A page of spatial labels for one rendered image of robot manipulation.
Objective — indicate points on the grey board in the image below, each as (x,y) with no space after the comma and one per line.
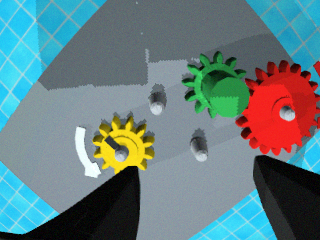
(130,59)

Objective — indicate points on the green gear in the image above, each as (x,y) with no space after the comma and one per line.
(216,86)

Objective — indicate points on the white curved arrow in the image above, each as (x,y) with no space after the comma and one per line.
(90,169)

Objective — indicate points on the red gear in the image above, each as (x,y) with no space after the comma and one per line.
(269,93)

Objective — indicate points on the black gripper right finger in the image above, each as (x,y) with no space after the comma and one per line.
(290,197)

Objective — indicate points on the red curved arrow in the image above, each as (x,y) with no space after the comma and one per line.
(317,67)

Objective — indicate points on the yellow gear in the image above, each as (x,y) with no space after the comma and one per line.
(124,134)

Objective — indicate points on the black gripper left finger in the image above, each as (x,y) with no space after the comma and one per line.
(110,212)

